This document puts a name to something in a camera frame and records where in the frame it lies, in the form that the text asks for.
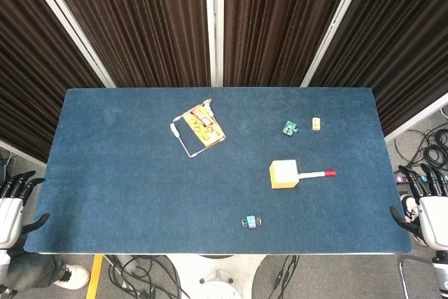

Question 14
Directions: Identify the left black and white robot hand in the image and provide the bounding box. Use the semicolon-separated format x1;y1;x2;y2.
0;170;50;251

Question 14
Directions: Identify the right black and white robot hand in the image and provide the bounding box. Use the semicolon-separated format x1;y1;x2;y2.
389;163;448;255

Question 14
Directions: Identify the white marker with red cap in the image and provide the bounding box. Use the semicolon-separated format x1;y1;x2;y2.
297;169;337;181

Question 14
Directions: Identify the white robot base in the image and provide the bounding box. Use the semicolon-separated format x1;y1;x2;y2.
167;254;267;299

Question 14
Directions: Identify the dark green trouser leg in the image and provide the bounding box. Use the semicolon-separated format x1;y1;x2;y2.
6;252;68;293

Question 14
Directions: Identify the white sneaker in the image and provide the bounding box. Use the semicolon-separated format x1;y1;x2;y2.
53;265;92;291

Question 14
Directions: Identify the blue table mat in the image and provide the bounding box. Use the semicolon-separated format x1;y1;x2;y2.
23;87;414;255

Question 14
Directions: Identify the dark brown curtain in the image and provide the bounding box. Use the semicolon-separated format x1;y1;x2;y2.
0;0;106;164
223;0;358;88
307;0;448;136
41;0;211;88

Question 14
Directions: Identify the yellow cube with white face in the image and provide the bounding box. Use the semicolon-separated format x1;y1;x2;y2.
269;159;301;190

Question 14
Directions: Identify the small green object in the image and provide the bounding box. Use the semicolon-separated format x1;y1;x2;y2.
281;120;299;137

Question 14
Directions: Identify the yellow snack box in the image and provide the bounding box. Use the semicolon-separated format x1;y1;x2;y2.
182;108;227;148

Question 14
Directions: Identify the white partition base rail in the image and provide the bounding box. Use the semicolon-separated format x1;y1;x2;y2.
0;139;48;169
384;91;448;143

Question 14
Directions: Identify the black floor cable bundle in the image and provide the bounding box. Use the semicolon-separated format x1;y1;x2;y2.
104;254;192;299
268;254;300;299
394;104;448;174

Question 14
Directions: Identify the metal wire stand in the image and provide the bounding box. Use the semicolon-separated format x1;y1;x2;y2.
169;97;227;160

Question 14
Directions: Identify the white partition frame post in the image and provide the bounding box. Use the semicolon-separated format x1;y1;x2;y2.
19;0;117;89
300;0;372;88
204;0;225;88

